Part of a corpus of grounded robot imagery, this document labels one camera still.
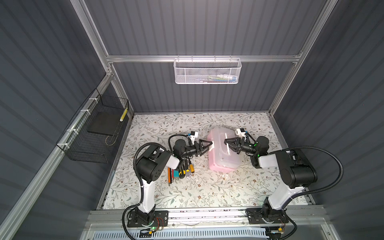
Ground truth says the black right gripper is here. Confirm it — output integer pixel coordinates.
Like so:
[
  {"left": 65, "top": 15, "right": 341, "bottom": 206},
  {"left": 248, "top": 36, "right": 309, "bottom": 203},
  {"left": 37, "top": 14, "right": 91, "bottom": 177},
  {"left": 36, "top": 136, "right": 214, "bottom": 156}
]
[{"left": 224, "top": 139, "right": 258, "bottom": 157}]

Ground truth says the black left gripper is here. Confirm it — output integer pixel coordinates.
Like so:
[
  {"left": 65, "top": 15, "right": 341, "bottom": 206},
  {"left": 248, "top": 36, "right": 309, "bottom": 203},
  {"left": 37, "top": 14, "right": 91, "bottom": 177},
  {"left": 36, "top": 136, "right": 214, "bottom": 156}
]
[{"left": 180, "top": 140, "right": 211, "bottom": 160}]

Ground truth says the pink plastic tool box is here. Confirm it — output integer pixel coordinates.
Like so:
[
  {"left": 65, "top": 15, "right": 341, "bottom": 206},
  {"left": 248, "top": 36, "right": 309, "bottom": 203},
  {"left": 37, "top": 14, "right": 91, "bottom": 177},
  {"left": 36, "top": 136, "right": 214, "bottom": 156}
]
[{"left": 207, "top": 127, "right": 242, "bottom": 173}]

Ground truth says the orange pencil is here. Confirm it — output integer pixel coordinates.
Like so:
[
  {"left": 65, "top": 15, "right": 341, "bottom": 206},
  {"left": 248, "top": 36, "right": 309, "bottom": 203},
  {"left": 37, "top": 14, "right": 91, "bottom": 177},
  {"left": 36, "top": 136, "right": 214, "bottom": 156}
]
[{"left": 168, "top": 168, "right": 172, "bottom": 185}]

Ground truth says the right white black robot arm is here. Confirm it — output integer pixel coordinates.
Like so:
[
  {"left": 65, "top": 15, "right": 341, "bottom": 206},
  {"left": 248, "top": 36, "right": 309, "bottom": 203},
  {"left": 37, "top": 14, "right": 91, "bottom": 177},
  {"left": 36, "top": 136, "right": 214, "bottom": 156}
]
[{"left": 224, "top": 136, "right": 318, "bottom": 223}]

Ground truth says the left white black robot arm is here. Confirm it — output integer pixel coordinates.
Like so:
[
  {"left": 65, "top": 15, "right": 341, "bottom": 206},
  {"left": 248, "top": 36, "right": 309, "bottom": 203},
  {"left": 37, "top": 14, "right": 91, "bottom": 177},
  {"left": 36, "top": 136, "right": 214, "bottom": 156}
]
[{"left": 133, "top": 139, "right": 213, "bottom": 226}]

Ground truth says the black yellow screwdriver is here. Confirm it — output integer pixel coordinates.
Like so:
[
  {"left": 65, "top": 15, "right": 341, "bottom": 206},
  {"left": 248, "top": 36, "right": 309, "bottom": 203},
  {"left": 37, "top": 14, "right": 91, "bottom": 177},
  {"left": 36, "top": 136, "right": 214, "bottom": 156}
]
[{"left": 178, "top": 159, "right": 188, "bottom": 179}]

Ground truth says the yellow tube in basket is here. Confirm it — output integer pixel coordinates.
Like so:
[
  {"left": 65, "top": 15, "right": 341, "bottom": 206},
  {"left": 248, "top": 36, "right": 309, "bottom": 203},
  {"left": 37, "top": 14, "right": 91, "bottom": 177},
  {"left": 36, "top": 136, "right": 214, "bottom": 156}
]
[{"left": 120, "top": 108, "right": 128, "bottom": 122}]

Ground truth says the black pad in basket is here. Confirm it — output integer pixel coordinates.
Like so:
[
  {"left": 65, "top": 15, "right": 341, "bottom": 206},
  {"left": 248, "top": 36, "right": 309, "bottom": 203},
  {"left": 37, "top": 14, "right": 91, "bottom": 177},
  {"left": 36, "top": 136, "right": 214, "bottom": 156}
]
[{"left": 87, "top": 112, "right": 121, "bottom": 136}]

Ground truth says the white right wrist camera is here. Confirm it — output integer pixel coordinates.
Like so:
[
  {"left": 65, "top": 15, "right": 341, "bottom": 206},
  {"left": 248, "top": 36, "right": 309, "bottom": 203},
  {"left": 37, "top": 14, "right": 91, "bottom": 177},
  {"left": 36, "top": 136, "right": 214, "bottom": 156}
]
[{"left": 235, "top": 128, "right": 247, "bottom": 138}]

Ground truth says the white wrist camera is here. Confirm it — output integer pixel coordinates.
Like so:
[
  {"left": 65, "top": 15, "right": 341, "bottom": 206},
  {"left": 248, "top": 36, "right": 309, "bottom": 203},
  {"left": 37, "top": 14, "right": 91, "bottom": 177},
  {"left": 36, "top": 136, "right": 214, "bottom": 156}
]
[
  {"left": 187, "top": 131, "right": 199, "bottom": 145},
  {"left": 235, "top": 128, "right": 247, "bottom": 138}
]

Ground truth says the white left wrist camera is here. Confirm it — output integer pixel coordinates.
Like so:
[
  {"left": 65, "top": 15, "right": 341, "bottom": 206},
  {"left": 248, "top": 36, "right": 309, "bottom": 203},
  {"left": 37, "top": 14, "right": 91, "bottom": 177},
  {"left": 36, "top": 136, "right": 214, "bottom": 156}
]
[{"left": 187, "top": 131, "right": 199, "bottom": 145}]

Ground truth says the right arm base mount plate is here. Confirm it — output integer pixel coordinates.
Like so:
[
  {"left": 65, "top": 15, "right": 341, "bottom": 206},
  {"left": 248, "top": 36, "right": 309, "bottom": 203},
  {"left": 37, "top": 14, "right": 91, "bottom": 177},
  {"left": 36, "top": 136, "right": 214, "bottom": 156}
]
[{"left": 245, "top": 208, "right": 289, "bottom": 224}]

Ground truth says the white wire mesh basket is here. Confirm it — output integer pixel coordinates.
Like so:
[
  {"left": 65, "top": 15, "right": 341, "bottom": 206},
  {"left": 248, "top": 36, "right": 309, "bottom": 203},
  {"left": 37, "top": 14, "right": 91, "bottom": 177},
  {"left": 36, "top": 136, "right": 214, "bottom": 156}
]
[{"left": 173, "top": 58, "right": 242, "bottom": 85}]

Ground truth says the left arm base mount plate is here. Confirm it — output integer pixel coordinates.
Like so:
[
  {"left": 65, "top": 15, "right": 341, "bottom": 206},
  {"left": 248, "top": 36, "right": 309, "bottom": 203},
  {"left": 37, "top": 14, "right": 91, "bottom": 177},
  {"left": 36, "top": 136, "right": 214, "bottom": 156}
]
[{"left": 126, "top": 209, "right": 169, "bottom": 228}]

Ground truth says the black wire basket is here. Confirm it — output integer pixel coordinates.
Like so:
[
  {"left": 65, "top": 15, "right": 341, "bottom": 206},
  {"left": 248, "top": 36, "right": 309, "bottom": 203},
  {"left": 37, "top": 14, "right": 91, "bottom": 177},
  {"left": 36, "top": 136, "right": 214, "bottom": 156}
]
[{"left": 57, "top": 90, "right": 130, "bottom": 164}]

